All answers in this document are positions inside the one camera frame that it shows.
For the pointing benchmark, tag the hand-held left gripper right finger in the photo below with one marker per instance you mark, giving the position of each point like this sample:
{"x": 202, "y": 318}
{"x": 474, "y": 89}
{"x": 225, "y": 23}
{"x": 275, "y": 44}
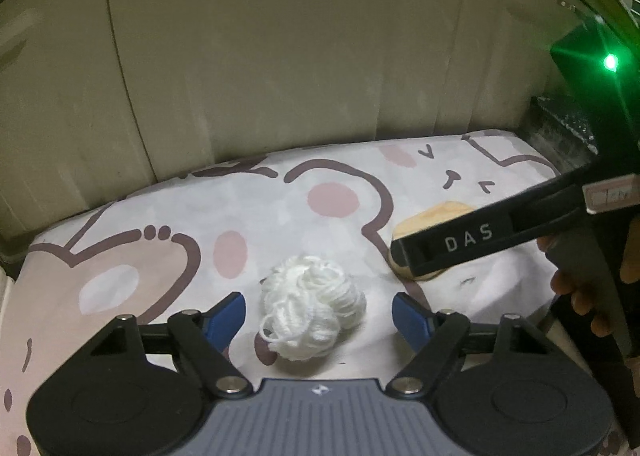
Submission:
{"x": 410, "y": 321}

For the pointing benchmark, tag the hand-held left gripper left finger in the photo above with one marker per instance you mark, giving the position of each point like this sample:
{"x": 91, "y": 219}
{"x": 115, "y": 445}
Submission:
{"x": 226, "y": 318}

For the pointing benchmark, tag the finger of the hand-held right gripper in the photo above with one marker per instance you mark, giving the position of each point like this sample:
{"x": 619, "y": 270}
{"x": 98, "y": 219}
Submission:
{"x": 465, "y": 238}

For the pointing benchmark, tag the oval wooden block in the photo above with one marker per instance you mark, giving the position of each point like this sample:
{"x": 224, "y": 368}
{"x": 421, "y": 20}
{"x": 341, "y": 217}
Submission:
{"x": 425, "y": 221}

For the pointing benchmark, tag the white yarn ball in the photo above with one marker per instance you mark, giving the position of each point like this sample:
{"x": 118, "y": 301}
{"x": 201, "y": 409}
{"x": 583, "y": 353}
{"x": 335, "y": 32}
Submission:
{"x": 310, "y": 306}

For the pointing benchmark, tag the person's right hand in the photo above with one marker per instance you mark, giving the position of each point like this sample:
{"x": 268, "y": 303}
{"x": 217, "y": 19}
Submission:
{"x": 575, "y": 293}

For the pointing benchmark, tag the black bubble wrap package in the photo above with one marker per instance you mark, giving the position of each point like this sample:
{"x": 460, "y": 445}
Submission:
{"x": 560, "y": 126}

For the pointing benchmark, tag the bear printed bed sheet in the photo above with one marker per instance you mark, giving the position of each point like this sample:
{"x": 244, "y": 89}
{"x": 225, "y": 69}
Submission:
{"x": 175, "y": 246}

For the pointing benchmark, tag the cream cabinet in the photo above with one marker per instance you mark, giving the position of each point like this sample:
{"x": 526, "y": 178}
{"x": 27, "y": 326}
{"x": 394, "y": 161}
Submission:
{"x": 275, "y": 51}

